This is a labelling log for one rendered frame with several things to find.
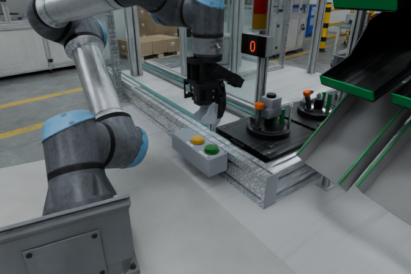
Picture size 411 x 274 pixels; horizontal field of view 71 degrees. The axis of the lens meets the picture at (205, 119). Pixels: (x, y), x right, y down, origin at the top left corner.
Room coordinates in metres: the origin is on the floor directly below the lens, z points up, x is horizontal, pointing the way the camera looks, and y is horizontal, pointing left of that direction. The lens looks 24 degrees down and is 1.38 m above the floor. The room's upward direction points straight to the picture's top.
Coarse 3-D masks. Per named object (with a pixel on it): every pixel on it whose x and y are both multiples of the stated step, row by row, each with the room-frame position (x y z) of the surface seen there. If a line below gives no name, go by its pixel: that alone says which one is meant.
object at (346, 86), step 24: (384, 24) 0.69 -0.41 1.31; (408, 24) 0.73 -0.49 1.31; (360, 48) 0.67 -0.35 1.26; (384, 48) 0.67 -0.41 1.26; (408, 48) 0.63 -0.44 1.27; (336, 72) 0.64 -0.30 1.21; (360, 72) 0.61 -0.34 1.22; (384, 72) 0.58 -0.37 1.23; (408, 72) 0.54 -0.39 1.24; (360, 96) 0.53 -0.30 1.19
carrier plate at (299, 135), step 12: (240, 120) 0.91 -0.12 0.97; (228, 132) 0.82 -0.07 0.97; (240, 132) 0.82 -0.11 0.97; (300, 132) 0.82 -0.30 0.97; (312, 132) 0.82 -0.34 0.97; (252, 144) 0.74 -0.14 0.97; (264, 144) 0.74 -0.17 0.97; (276, 144) 0.74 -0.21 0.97; (288, 144) 0.74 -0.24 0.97; (300, 144) 0.74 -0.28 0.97; (264, 156) 0.68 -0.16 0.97; (276, 156) 0.68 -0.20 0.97
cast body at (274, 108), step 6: (264, 96) 0.84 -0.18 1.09; (270, 96) 0.82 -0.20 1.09; (276, 96) 0.84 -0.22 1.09; (264, 102) 0.82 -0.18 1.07; (270, 102) 0.80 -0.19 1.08; (276, 102) 0.81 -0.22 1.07; (270, 108) 0.80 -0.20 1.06; (276, 108) 0.81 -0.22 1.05; (264, 114) 0.80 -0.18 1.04; (270, 114) 0.80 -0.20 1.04; (276, 114) 0.82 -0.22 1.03
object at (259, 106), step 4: (256, 104) 0.80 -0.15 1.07; (260, 104) 0.79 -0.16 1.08; (256, 108) 0.80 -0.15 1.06; (260, 108) 0.79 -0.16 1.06; (264, 108) 0.80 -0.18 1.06; (256, 112) 0.80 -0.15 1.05; (260, 112) 0.79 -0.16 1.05; (256, 116) 0.80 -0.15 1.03; (260, 116) 0.80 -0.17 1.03; (256, 120) 0.80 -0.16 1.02; (260, 120) 0.80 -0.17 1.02; (256, 124) 0.79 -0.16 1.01
